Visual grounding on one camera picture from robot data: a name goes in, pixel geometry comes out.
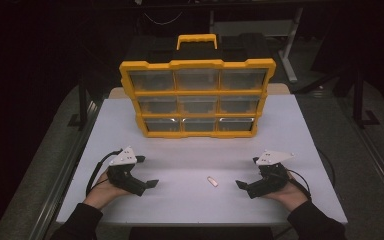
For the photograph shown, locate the person's left hand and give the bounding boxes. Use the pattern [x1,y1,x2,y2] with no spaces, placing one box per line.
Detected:
[83,170,131,210]

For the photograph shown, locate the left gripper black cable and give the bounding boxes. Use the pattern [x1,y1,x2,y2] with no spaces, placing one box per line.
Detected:
[85,149,124,197]

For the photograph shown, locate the person's right hand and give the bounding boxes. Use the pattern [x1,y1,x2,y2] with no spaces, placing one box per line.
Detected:
[263,172,310,213]

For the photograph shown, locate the set of closed clear bins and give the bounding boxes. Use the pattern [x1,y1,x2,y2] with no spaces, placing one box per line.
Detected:
[128,68,268,133]

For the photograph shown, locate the yellow black organizer cabinet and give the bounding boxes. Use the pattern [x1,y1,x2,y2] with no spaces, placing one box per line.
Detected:
[118,33,277,140]

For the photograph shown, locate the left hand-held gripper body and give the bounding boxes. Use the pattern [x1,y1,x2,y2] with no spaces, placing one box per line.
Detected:
[106,145,147,197]

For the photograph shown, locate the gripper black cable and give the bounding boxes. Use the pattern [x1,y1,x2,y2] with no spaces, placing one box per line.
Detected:
[85,149,124,197]
[286,169,313,201]

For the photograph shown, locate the aluminium rail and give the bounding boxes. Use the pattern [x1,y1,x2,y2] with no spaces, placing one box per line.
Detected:
[29,99,102,240]
[341,106,384,216]

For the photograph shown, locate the thin hanging background cable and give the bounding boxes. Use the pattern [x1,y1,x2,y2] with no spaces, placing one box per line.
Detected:
[143,11,184,26]

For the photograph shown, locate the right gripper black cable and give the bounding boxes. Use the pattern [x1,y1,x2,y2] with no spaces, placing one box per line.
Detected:
[286,169,313,201]

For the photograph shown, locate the white metal desk frame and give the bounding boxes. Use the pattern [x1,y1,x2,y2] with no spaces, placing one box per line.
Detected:
[209,7,305,84]

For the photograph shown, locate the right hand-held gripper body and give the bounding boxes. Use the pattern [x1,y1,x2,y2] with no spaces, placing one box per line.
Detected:
[246,149,295,200]

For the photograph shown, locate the black metal stand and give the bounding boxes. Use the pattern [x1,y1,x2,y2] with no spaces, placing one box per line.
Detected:
[67,78,92,131]
[350,64,381,130]

